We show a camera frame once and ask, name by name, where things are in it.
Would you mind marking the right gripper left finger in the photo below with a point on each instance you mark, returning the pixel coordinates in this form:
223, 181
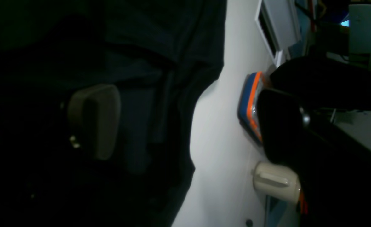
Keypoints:
93, 115

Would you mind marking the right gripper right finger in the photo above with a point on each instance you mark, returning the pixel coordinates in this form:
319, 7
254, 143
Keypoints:
333, 168

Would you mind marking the black T-shirt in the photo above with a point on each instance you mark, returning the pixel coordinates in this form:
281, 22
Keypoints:
160, 54

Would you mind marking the cream plastic knob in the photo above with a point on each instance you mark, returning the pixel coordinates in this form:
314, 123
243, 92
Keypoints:
277, 181

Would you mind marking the black round object at left edge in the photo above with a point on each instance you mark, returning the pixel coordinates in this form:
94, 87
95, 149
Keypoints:
324, 83

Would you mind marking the white tray with black slot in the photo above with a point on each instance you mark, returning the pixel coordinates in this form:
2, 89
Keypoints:
277, 21

